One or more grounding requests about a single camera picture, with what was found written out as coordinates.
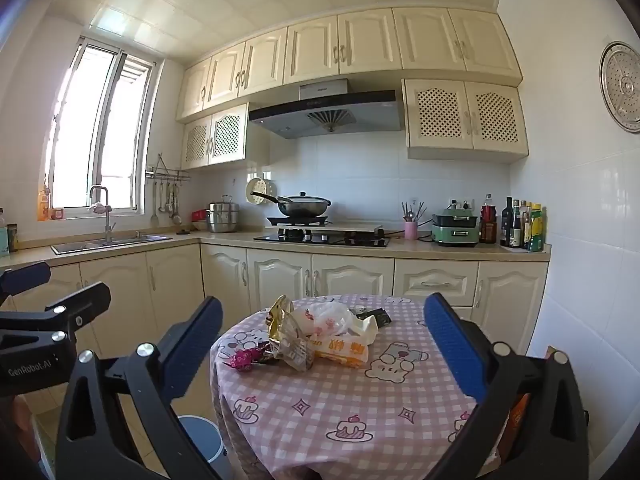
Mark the white plastic bag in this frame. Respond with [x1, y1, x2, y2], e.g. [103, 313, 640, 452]
[292, 301, 382, 346]

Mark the gold foil wrapper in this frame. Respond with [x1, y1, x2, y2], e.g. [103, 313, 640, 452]
[264, 295, 303, 361]

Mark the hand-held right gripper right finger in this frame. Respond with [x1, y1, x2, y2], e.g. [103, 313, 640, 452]
[424, 292, 591, 480]

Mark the cream lower kitchen cabinet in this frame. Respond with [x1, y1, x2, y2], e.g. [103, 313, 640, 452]
[0, 232, 551, 361]

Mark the cream upper wall cabinet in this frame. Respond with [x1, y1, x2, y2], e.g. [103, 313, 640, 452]
[175, 7, 523, 122]

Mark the black gas hob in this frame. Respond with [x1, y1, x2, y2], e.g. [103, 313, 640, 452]
[253, 227, 391, 248]

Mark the row of condiment bottles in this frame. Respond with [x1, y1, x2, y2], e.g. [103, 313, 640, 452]
[480, 194, 544, 253]

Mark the beige board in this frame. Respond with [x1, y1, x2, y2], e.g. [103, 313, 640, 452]
[320, 223, 385, 237]

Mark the pink checked tablecloth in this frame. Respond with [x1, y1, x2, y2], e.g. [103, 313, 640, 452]
[210, 294, 506, 480]

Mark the steel steamer pot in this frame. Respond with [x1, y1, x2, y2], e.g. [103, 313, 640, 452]
[206, 195, 241, 233]

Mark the round metal steamer tray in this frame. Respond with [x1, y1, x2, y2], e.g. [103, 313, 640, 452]
[600, 41, 640, 134]

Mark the steel sink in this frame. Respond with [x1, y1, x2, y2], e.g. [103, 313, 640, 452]
[50, 231, 173, 256]

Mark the metal utensil rail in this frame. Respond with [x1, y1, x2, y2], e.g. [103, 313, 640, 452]
[146, 152, 192, 183]

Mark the blue trash bin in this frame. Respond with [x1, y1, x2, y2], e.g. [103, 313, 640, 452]
[177, 415, 224, 480]

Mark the black portable stove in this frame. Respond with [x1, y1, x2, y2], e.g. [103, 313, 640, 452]
[266, 215, 331, 227]

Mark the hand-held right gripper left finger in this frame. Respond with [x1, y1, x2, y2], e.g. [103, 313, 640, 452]
[55, 296, 224, 480]

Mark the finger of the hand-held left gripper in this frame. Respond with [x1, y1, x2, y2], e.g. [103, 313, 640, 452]
[44, 282, 112, 346]
[0, 261, 52, 302]

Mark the sliding window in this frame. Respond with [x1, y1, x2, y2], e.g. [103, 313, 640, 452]
[42, 35, 157, 221]

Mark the small lattice door cabinet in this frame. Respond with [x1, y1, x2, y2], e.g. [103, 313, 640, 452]
[181, 103, 251, 171]

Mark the black wrapper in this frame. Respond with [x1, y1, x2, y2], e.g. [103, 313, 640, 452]
[350, 307, 393, 330]

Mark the wok with lid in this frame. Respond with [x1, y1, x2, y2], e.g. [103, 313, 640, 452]
[250, 190, 332, 218]

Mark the green electric cooker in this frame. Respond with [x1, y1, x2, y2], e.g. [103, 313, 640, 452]
[431, 212, 482, 248]

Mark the orange brown bag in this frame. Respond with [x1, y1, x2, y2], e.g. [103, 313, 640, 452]
[509, 394, 532, 461]

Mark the large lattice door cabinet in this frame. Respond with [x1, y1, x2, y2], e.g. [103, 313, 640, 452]
[402, 78, 529, 163]

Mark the grey range hood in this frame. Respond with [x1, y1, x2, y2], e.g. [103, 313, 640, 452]
[248, 78, 406, 140]

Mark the yellow snack packet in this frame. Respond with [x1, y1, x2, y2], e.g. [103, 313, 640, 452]
[277, 334, 369, 373]

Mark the hanging slotted spoon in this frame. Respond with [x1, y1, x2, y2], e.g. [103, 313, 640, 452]
[169, 182, 183, 226]

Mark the metal faucet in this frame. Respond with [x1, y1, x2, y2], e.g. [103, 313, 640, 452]
[89, 185, 117, 243]

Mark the pink candy wrapper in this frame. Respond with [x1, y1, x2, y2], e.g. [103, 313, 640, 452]
[229, 347, 271, 372]

